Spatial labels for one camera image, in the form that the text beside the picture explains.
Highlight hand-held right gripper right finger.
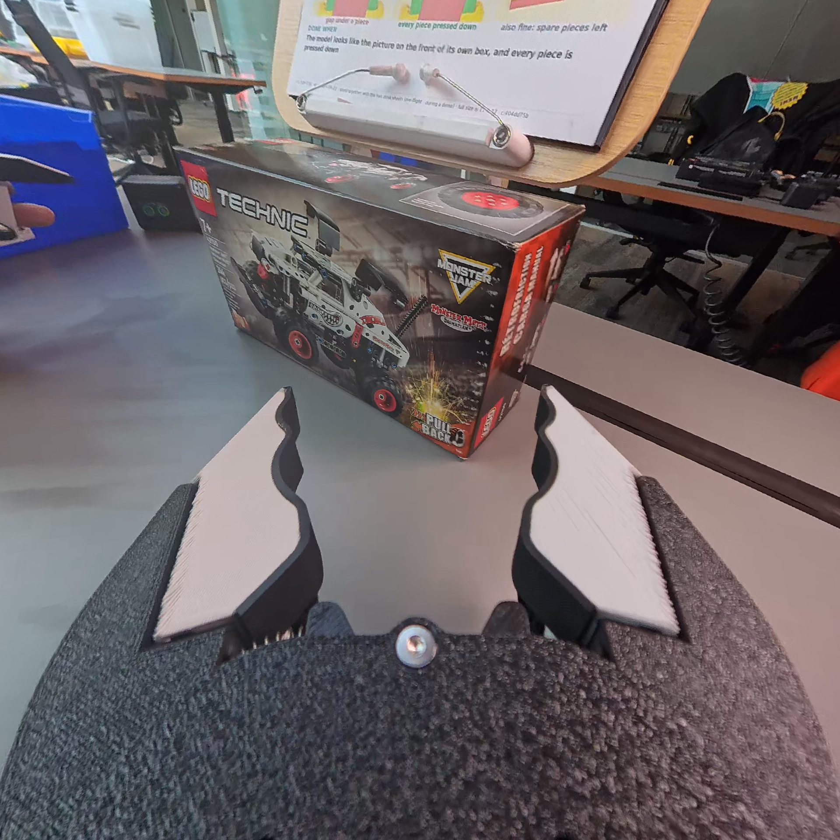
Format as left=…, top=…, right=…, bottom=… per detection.
left=514, top=385, right=681, bottom=657

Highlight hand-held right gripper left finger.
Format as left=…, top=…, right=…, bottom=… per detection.
left=152, top=386, right=324, bottom=644

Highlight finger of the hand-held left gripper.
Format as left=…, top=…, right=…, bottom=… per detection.
left=0, top=152, right=76, bottom=247

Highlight toy truck set box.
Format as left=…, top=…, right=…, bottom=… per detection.
left=174, top=140, right=586, bottom=460

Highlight wood-edged background desk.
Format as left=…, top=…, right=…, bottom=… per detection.
left=591, top=156, right=840, bottom=237

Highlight blue plastic bin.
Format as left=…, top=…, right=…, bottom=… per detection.
left=0, top=92, right=129, bottom=260

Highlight small black device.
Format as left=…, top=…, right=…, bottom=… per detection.
left=121, top=174, right=200, bottom=232

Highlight long background table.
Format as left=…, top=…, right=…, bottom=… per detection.
left=0, top=46, right=266, bottom=142

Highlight orange object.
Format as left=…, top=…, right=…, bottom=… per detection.
left=801, top=341, right=840, bottom=395

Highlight black office chair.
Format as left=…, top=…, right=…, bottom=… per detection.
left=577, top=210, right=788, bottom=355

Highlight wooden book stand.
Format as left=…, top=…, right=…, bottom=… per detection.
left=272, top=0, right=713, bottom=188

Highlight white page holder bar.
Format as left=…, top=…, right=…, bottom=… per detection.
left=295, top=62, right=534, bottom=165

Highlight black electronic equipment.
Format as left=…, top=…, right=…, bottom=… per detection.
left=676, top=156, right=840, bottom=211

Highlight black jacket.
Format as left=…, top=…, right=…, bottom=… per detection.
left=682, top=72, right=840, bottom=175

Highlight white instruction sheet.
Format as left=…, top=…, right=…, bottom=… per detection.
left=287, top=0, right=670, bottom=148

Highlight black coiled cable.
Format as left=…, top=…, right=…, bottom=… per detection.
left=702, top=256, right=752, bottom=365

